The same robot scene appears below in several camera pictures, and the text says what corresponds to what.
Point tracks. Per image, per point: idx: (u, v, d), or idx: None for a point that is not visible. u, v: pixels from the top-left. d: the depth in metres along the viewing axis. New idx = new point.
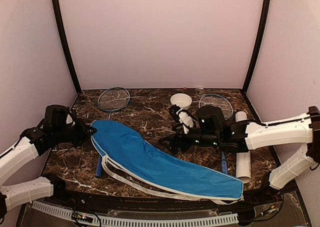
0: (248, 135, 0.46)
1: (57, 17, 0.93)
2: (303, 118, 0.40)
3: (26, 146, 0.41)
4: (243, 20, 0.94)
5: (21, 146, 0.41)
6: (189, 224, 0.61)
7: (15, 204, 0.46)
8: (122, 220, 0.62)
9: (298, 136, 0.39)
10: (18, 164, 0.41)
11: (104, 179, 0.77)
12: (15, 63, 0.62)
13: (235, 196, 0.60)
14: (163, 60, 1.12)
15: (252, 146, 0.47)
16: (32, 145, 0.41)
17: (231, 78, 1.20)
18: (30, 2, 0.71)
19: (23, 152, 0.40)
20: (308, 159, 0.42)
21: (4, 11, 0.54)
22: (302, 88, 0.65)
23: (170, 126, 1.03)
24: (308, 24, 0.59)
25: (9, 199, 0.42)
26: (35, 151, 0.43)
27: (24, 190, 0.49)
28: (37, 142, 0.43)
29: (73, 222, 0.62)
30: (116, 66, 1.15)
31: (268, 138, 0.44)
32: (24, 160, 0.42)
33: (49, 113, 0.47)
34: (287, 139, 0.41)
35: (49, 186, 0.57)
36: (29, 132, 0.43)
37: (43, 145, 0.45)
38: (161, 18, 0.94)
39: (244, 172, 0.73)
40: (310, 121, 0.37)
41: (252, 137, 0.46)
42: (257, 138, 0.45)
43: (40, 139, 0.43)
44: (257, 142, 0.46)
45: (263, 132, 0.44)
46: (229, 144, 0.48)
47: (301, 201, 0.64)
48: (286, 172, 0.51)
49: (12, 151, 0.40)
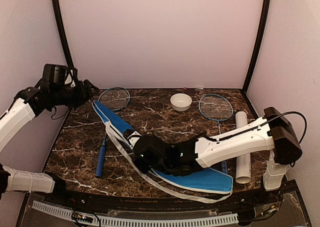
0: (201, 155, 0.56)
1: (57, 17, 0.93)
2: (259, 126, 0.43)
3: (21, 108, 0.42)
4: (243, 20, 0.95)
5: (15, 109, 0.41)
6: (189, 224, 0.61)
7: (18, 187, 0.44)
8: (122, 220, 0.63)
9: (257, 145, 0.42)
10: (16, 127, 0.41)
11: (104, 179, 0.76)
12: (15, 63, 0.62)
13: (225, 190, 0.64)
14: (163, 60, 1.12)
15: (207, 162, 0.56)
16: (26, 105, 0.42)
17: (232, 78, 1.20)
18: (30, 3, 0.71)
19: (22, 111, 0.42)
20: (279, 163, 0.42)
21: (4, 12, 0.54)
22: (302, 88, 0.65)
23: (170, 126, 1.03)
24: (309, 24, 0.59)
25: (12, 179, 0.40)
26: (31, 112, 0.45)
27: (28, 176, 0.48)
28: (32, 101, 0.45)
29: (73, 222, 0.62)
30: (116, 66, 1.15)
31: (225, 153, 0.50)
32: (21, 123, 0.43)
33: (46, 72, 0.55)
34: (246, 149, 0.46)
35: (49, 182, 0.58)
36: (24, 93, 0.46)
37: (41, 103, 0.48)
38: (161, 17, 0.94)
39: (244, 172, 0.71)
40: (267, 129, 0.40)
41: (205, 157, 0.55)
42: (210, 157, 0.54)
43: (36, 97, 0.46)
44: (211, 158, 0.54)
45: (215, 150, 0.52)
46: (182, 168, 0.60)
47: (301, 201, 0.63)
48: (274, 178, 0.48)
49: (8, 114, 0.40)
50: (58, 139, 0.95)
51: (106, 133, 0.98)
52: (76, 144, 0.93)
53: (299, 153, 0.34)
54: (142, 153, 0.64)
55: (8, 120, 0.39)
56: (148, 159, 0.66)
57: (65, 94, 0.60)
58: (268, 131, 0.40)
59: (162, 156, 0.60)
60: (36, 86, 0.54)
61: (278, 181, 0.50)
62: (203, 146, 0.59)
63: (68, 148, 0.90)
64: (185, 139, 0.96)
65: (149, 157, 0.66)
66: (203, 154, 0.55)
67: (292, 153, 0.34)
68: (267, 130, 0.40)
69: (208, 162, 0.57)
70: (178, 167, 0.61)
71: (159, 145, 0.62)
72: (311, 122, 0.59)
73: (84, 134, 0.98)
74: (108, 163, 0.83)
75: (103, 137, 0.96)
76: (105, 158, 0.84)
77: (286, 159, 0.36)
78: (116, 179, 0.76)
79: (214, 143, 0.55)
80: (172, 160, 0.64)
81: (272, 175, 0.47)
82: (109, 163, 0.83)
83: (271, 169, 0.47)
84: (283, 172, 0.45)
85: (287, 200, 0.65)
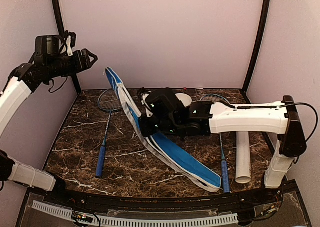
0: (214, 117, 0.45)
1: (57, 17, 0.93)
2: (278, 106, 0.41)
3: (15, 86, 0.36)
4: (242, 20, 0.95)
5: (9, 88, 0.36)
6: (189, 224, 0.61)
7: (19, 179, 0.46)
8: (122, 220, 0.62)
9: (271, 125, 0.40)
10: (13, 108, 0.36)
11: (104, 179, 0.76)
12: (16, 63, 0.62)
13: (215, 184, 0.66)
14: (163, 60, 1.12)
15: (215, 128, 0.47)
16: (20, 82, 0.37)
17: (232, 78, 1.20)
18: (30, 2, 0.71)
19: (15, 88, 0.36)
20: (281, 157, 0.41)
21: (5, 12, 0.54)
22: (302, 87, 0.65)
23: None
24: (308, 23, 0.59)
25: (17, 168, 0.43)
26: (26, 89, 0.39)
27: (31, 169, 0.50)
28: (27, 77, 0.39)
29: (73, 223, 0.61)
30: (116, 66, 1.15)
31: (238, 122, 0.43)
32: (19, 103, 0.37)
33: (39, 43, 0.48)
34: (259, 125, 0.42)
35: (50, 179, 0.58)
36: (18, 70, 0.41)
37: (39, 79, 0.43)
38: (161, 17, 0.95)
39: (244, 172, 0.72)
40: (285, 111, 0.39)
41: (218, 121, 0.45)
42: (224, 122, 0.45)
43: (30, 73, 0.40)
44: (222, 125, 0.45)
45: (232, 115, 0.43)
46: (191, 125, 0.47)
47: (301, 201, 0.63)
48: (275, 173, 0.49)
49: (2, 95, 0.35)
50: (58, 139, 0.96)
51: (106, 133, 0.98)
52: (76, 144, 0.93)
53: (304, 146, 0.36)
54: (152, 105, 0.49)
55: (4, 100, 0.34)
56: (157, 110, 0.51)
57: (61, 67, 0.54)
58: (287, 112, 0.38)
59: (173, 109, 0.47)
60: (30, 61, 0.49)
61: (279, 177, 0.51)
62: (215, 109, 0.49)
63: (68, 148, 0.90)
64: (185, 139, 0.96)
65: (156, 112, 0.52)
66: (218, 117, 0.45)
67: (298, 145, 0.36)
68: (285, 112, 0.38)
69: (216, 129, 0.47)
70: (185, 124, 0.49)
71: (172, 98, 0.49)
72: (311, 122, 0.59)
73: (84, 134, 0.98)
74: (108, 163, 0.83)
75: (103, 137, 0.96)
76: (105, 158, 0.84)
77: (290, 152, 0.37)
78: (116, 179, 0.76)
79: (230, 108, 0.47)
80: (181, 113, 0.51)
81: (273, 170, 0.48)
82: (109, 163, 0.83)
83: (273, 164, 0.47)
84: (286, 169, 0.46)
85: (287, 200, 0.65)
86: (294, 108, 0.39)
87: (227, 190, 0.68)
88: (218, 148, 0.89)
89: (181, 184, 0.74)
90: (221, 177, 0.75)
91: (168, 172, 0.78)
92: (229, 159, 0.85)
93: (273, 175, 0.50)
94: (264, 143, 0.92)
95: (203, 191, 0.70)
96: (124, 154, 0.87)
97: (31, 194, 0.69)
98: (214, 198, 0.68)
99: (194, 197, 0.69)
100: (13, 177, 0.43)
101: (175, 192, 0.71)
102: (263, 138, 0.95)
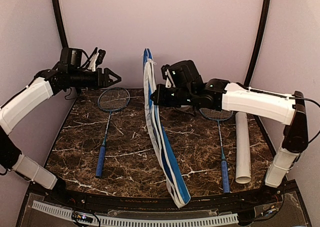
0: (226, 93, 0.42)
1: (57, 17, 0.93)
2: (287, 97, 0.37)
3: (40, 84, 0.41)
4: (242, 20, 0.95)
5: (34, 85, 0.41)
6: (189, 224, 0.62)
7: (22, 170, 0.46)
8: (122, 221, 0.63)
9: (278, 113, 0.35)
10: (34, 102, 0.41)
11: (104, 179, 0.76)
12: (17, 63, 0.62)
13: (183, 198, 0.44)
14: (163, 59, 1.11)
15: (226, 105, 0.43)
16: (46, 82, 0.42)
17: (232, 78, 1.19)
18: (30, 1, 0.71)
19: (39, 86, 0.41)
20: (284, 151, 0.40)
21: (6, 12, 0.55)
22: (302, 87, 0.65)
23: (170, 126, 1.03)
24: (308, 22, 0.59)
25: (22, 159, 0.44)
26: (49, 90, 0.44)
27: (36, 163, 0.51)
28: (52, 80, 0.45)
29: (73, 222, 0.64)
30: (116, 66, 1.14)
31: (249, 103, 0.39)
32: (40, 98, 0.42)
33: (65, 54, 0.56)
34: (269, 111, 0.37)
35: (52, 177, 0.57)
36: (44, 73, 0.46)
37: (60, 84, 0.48)
38: (161, 17, 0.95)
39: (244, 172, 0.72)
40: (293, 103, 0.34)
41: (229, 97, 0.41)
42: (235, 100, 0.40)
43: (55, 78, 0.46)
44: (233, 103, 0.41)
45: (245, 94, 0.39)
46: (204, 96, 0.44)
47: (301, 201, 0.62)
48: (276, 171, 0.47)
49: (27, 89, 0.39)
50: (58, 139, 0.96)
51: (106, 133, 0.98)
52: (76, 144, 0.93)
53: (306, 142, 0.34)
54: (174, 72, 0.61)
55: (28, 94, 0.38)
56: (176, 79, 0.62)
57: (83, 77, 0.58)
58: (295, 104, 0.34)
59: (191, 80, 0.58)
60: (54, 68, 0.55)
61: (281, 177, 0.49)
62: (230, 87, 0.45)
63: (68, 148, 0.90)
64: (185, 139, 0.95)
65: (177, 80, 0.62)
66: (230, 93, 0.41)
67: (300, 140, 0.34)
68: (293, 103, 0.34)
69: (227, 106, 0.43)
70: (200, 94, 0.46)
71: (193, 72, 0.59)
72: (313, 122, 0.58)
73: (84, 134, 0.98)
74: (108, 163, 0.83)
75: (103, 137, 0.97)
76: (105, 158, 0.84)
77: (291, 146, 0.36)
78: (116, 179, 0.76)
79: (243, 89, 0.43)
80: (197, 85, 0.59)
81: (274, 167, 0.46)
82: (109, 163, 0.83)
83: (275, 160, 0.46)
84: (287, 167, 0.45)
85: (286, 200, 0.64)
86: (302, 102, 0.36)
87: (227, 190, 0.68)
88: (218, 148, 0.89)
89: None
90: (221, 177, 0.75)
91: None
92: (230, 159, 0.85)
93: (272, 173, 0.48)
94: (264, 143, 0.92)
95: (203, 191, 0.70)
96: (124, 154, 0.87)
97: (31, 194, 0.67)
98: (214, 198, 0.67)
99: (194, 197, 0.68)
100: (16, 168, 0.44)
101: None
102: (263, 138, 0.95)
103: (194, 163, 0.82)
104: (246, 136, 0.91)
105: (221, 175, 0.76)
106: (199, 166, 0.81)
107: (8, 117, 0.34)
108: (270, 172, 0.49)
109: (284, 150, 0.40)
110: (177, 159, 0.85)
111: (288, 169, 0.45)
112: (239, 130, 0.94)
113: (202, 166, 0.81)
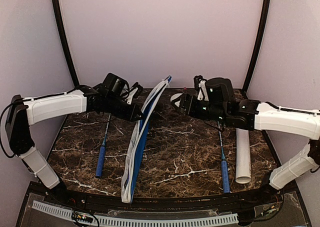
0: (259, 114, 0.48)
1: (57, 17, 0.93)
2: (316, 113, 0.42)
3: (80, 97, 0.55)
4: (242, 20, 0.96)
5: (73, 95, 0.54)
6: (189, 224, 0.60)
7: (30, 162, 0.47)
8: (122, 221, 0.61)
9: (308, 129, 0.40)
10: (65, 108, 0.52)
11: (104, 179, 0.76)
12: (18, 63, 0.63)
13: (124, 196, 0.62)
14: (163, 59, 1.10)
15: (259, 124, 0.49)
16: (84, 97, 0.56)
17: (232, 78, 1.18)
18: None
19: (78, 98, 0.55)
20: (308, 159, 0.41)
21: (9, 13, 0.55)
22: (301, 86, 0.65)
23: (170, 126, 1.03)
24: (308, 22, 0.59)
25: (33, 151, 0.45)
26: (83, 106, 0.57)
27: (45, 160, 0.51)
28: (91, 99, 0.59)
29: (73, 223, 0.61)
30: (115, 66, 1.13)
31: (279, 123, 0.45)
32: (71, 108, 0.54)
33: (110, 79, 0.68)
34: (298, 128, 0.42)
35: (54, 177, 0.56)
36: (85, 89, 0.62)
37: (95, 103, 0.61)
38: (161, 17, 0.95)
39: (244, 172, 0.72)
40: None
41: (262, 116, 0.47)
42: (267, 119, 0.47)
43: (93, 97, 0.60)
44: (266, 122, 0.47)
45: (276, 114, 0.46)
46: (238, 117, 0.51)
47: (301, 201, 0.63)
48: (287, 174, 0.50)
49: (65, 97, 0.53)
50: (58, 139, 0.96)
51: (106, 133, 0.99)
52: (76, 144, 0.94)
53: None
54: (211, 89, 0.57)
55: (64, 99, 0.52)
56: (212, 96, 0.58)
57: (117, 104, 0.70)
58: None
59: (227, 99, 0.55)
60: (96, 88, 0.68)
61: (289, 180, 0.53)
62: (263, 105, 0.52)
63: (68, 148, 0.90)
64: (185, 139, 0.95)
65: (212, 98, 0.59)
66: (263, 114, 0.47)
67: None
68: None
69: (259, 125, 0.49)
70: (235, 115, 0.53)
71: (230, 89, 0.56)
72: None
73: (84, 134, 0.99)
74: (108, 163, 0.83)
75: (103, 137, 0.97)
76: (105, 158, 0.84)
77: None
78: (116, 179, 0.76)
79: (273, 108, 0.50)
80: (233, 104, 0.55)
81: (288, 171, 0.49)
82: (109, 163, 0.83)
83: (290, 165, 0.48)
84: (298, 174, 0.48)
85: (286, 200, 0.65)
86: None
87: (227, 190, 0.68)
88: (218, 148, 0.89)
89: (181, 184, 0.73)
90: (221, 177, 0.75)
91: (168, 172, 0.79)
92: (230, 159, 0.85)
93: (282, 176, 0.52)
94: (264, 143, 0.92)
95: (203, 191, 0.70)
96: (124, 154, 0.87)
97: (31, 194, 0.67)
98: (214, 198, 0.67)
99: (194, 197, 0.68)
100: (24, 158, 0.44)
101: (175, 192, 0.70)
102: (263, 138, 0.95)
103: (194, 163, 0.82)
104: (247, 142, 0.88)
105: (221, 175, 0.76)
106: (199, 166, 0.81)
107: (38, 110, 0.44)
108: (280, 176, 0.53)
109: (308, 159, 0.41)
110: (176, 159, 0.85)
111: (299, 175, 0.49)
112: (239, 136, 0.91)
113: (202, 166, 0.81)
